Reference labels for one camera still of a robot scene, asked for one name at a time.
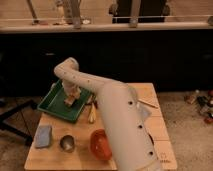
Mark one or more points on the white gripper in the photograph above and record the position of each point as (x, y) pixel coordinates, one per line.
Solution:
(71, 89)

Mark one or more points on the green plastic tray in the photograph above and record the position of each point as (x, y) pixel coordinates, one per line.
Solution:
(54, 105)

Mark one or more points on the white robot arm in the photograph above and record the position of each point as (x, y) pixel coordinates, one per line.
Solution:
(131, 145)

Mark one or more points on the small metal cup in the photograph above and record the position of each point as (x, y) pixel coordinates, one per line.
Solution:
(67, 143)

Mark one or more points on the light blue sponge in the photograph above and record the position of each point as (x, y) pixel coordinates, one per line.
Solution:
(43, 136)

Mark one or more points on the orange bowl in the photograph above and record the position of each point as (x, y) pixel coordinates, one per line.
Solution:
(99, 145)

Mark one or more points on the wooden stick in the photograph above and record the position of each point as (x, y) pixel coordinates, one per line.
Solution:
(148, 104)

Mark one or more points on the light blue cloth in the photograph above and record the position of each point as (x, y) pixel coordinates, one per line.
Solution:
(145, 113)

